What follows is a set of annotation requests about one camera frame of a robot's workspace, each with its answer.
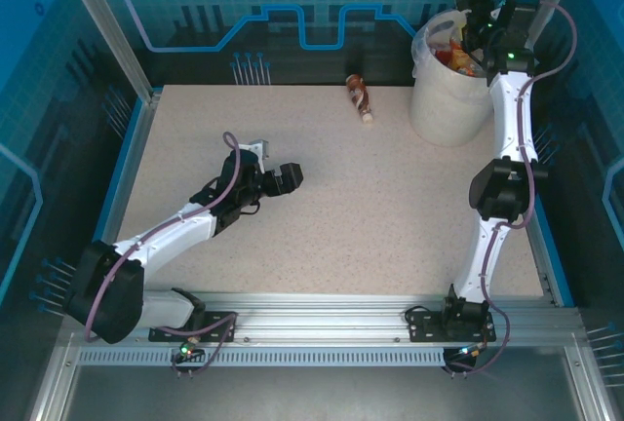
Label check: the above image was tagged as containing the cream round bin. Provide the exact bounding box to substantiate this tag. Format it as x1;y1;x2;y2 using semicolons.
409;10;496;147

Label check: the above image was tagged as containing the white plastic bucket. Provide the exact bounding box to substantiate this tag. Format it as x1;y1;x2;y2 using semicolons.
411;9;488;100

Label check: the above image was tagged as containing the crushed brown label bottle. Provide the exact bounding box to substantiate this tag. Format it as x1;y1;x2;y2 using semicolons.
344;73;375;127

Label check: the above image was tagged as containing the small circuit board with LED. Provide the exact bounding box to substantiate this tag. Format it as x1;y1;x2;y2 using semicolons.
170;340;204;364
452;342;488;362

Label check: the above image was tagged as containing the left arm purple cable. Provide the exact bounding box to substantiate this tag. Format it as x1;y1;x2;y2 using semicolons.
85;131;245;344

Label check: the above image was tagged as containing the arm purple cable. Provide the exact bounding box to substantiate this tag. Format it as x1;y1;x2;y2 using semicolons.
446;0;579;376
85;131;245;344

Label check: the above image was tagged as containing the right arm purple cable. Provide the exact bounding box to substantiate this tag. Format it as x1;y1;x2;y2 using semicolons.
446;0;579;376

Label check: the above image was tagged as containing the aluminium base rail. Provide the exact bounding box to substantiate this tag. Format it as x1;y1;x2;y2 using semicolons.
116;288;579;347

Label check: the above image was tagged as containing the slotted cable duct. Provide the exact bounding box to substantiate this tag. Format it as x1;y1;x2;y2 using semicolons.
77;346;448;368

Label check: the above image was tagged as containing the aluminium frame rail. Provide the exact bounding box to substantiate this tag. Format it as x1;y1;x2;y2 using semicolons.
563;337;615;421
26;332;82;421

